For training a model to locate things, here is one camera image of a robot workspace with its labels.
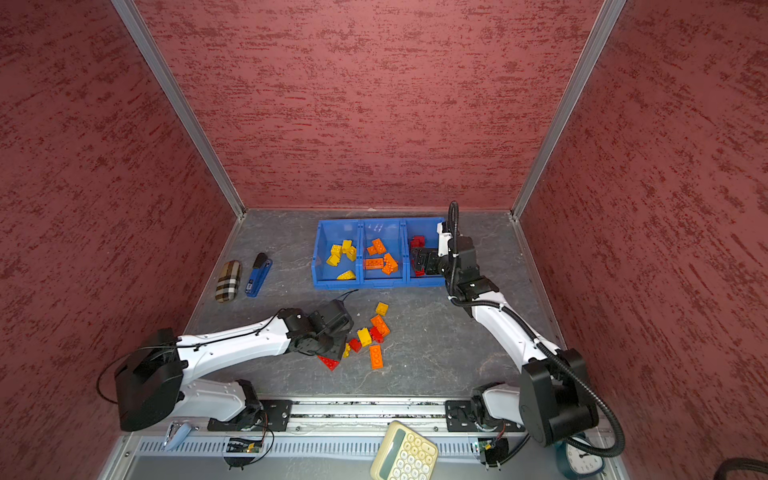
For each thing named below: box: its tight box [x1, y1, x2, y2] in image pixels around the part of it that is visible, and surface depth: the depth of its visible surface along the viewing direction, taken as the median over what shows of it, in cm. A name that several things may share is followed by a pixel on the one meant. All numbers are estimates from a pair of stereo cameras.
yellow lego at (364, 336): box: [357, 327, 372, 347], surface depth 87 cm
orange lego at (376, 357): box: [369, 344, 384, 370], surface depth 85 cm
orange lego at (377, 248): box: [367, 238, 387, 256], surface depth 109 cm
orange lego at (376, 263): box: [364, 258, 384, 270], surface depth 105 cm
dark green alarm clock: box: [554, 432, 606, 480], surface depth 67 cm
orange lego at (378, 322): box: [370, 314, 391, 337], surface depth 91 cm
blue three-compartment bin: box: [312, 216, 446, 290], surface depth 105 cm
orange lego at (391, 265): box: [382, 252, 399, 275], surface depth 102 cm
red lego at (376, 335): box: [370, 326, 385, 344], surface depth 88 cm
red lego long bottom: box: [317, 355, 340, 371], surface depth 83 cm
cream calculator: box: [370, 420, 439, 480], surface depth 69 cm
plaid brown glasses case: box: [215, 260, 243, 303], surface depth 97 cm
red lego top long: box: [410, 235, 425, 248], surface depth 109 cm
